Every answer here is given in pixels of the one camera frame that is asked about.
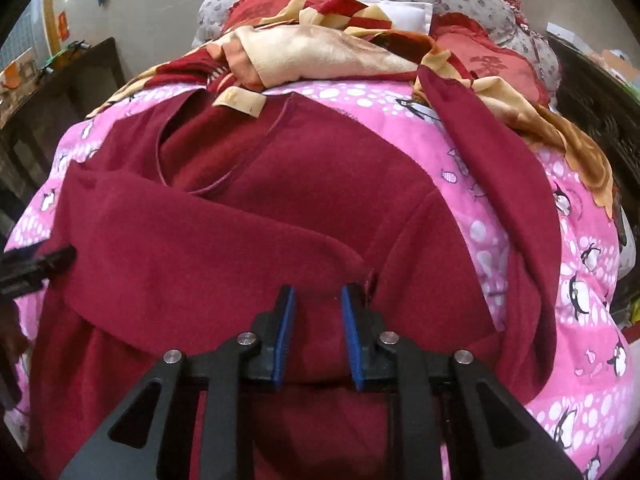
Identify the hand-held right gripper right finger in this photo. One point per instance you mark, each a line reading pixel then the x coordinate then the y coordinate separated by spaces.
pixel 352 340

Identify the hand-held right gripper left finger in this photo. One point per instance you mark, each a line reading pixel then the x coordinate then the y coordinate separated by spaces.
pixel 283 330

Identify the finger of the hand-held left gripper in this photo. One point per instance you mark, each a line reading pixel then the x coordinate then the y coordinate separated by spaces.
pixel 40 267

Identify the maroon sweater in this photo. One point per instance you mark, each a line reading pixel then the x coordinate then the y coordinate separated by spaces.
pixel 300 185

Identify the dark wooden cabinet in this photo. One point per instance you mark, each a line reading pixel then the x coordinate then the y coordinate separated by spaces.
pixel 60 105

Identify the window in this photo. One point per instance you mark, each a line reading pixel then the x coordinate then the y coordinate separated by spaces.
pixel 25 40

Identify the pink penguin print blanket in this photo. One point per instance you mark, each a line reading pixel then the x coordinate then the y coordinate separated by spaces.
pixel 585 400

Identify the red and gold blanket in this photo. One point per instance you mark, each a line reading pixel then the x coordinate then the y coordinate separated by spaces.
pixel 310 55

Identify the red ruffled cushion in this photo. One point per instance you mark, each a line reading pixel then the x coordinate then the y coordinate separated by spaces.
pixel 490 65
pixel 280 2

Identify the white cloth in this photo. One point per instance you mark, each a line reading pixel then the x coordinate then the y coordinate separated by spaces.
pixel 405 15

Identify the white paper stack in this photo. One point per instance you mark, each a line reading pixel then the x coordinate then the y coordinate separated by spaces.
pixel 562 32

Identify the red wall sign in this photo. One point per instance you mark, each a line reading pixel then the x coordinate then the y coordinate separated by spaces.
pixel 62 25

